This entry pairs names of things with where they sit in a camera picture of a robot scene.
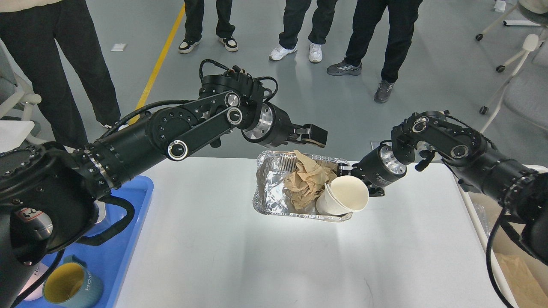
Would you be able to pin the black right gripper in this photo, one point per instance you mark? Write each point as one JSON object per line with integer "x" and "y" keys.
{"x": 376, "y": 170}

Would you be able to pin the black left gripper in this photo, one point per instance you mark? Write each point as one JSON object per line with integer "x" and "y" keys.
{"x": 274, "y": 128}

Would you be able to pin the white paper cup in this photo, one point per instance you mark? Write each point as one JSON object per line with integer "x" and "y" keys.
{"x": 346, "y": 194}

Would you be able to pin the brown paper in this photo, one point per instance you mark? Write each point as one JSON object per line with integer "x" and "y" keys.
{"x": 308, "y": 181}
{"x": 525, "y": 288}

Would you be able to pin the aluminium foil tray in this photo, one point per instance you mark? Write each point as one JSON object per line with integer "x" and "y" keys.
{"x": 272, "y": 198}

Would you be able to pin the dark green mug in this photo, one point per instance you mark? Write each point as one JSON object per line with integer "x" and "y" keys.
{"x": 73, "y": 285}

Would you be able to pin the pink ribbed mug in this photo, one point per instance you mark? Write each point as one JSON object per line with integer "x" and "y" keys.
{"x": 39, "y": 270}

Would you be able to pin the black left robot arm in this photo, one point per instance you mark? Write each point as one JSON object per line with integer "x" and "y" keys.
{"x": 51, "y": 198}

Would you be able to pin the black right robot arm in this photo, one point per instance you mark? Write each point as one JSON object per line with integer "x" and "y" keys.
{"x": 521, "y": 192}

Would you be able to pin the white office chair right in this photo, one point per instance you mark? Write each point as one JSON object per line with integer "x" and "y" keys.
{"x": 525, "y": 91}

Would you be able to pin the brown paper in bin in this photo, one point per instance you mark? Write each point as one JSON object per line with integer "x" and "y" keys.
{"x": 525, "y": 288}

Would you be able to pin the grey white office chair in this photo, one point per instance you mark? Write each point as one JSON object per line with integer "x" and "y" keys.
{"x": 17, "y": 94}

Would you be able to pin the white side table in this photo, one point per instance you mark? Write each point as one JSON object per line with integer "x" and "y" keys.
{"x": 13, "y": 133}

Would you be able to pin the person in cream shirt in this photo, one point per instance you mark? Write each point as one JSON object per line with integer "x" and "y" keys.
{"x": 35, "y": 32}

